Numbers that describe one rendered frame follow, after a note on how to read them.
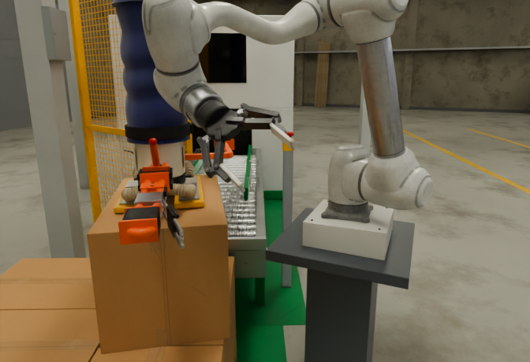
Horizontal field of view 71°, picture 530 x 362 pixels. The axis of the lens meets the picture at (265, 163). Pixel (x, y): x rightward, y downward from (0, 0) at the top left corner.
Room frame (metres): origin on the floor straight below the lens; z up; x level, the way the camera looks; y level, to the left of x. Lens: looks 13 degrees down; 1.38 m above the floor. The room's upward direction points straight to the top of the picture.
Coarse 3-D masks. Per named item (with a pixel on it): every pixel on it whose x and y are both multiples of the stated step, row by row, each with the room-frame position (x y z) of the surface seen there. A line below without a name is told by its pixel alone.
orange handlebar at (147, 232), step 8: (224, 152) 1.41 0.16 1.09; (232, 152) 1.42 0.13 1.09; (144, 184) 0.97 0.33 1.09; (152, 184) 0.97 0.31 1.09; (160, 184) 0.97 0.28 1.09; (160, 208) 0.81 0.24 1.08; (128, 232) 0.68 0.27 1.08; (136, 232) 0.68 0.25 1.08; (144, 232) 0.68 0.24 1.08; (152, 232) 0.69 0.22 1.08
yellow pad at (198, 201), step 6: (198, 180) 1.45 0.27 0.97; (198, 186) 1.36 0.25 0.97; (198, 192) 1.27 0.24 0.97; (174, 198) 1.23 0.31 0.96; (180, 198) 1.21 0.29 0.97; (186, 198) 1.21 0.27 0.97; (192, 198) 1.21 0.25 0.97; (198, 198) 1.21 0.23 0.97; (174, 204) 1.17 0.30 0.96; (180, 204) 1.17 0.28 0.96; (186, 204) 1.17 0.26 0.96; (192, 204) 1.18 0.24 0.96; (198, 204) 1.18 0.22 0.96; (204, 204) 1.19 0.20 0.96
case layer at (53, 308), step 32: (0, 288) 1.35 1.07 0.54; (32, 288) 1.35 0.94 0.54; (64, 288) 1.35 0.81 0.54; (0, 320) 1.14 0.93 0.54; (32, 320) 1.14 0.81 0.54; (64, 320) 1.14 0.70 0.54; (96, 320) 1.14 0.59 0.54; (0, 352) 0.99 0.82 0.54; (32, 352) 0.99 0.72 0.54; (64, 352) 0.99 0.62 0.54; (96, 352) 0.99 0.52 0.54; (128, 352) 0.99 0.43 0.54; (160, 352) 0.99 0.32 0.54; (192, 352) 0.99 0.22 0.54; (224, 352) 1.04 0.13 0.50
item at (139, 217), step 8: (128, 208) 0.76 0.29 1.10; (136, 208) 0.76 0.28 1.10; (144, 208) 0.76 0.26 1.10; (152, 208) 0.76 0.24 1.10; (128, 216) 0.71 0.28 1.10; (136, 216) 0.71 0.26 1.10; (144, 216) 0.71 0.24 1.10; (152, 216) 0.71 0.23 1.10; (120, 224) 0.69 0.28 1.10; (128, 224) 0.69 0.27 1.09; (136, 224) 0.69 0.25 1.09; (144, 224) 0.70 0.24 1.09; (152, 224) 0.70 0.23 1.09; (160, 224) 0.77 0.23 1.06; (120, 232) 0.69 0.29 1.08; (120, 240) 0.69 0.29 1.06; (128, 240) 0.69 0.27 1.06; (136, 240) 0.69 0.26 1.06; (144, 240) 0.69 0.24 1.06; (152, 240) 0.70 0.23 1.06
